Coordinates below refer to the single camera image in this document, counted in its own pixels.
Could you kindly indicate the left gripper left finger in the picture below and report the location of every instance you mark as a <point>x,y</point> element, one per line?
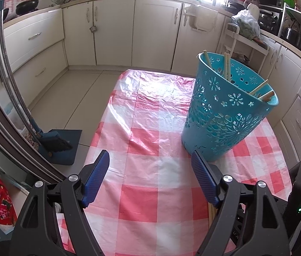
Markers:
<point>92,176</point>

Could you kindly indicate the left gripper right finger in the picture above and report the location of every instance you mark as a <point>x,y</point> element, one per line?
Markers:
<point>208,176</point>

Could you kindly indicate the wooden chopstick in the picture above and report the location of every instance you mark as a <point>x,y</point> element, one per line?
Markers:
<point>258,87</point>
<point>210,213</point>
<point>226,58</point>
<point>213,210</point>
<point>228,67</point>

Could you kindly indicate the blue dustpan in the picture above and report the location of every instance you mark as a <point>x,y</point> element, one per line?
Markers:
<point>66,158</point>

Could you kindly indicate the red white checkered tablecloth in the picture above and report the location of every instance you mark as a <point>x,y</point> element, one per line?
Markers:
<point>150,202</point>

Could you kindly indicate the teal perforated plastic basket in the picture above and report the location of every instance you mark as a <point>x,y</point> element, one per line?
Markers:
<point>222,113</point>

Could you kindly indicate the white tiered storage rack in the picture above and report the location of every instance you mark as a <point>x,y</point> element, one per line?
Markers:
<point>230,37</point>

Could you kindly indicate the white plastic bag of greens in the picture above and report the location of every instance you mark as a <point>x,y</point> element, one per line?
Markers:
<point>248,25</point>

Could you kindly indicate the white hanging bag holder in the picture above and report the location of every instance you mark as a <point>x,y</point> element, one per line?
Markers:
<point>201,18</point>

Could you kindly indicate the black frying pan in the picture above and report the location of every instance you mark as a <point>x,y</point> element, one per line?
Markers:
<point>26,7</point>

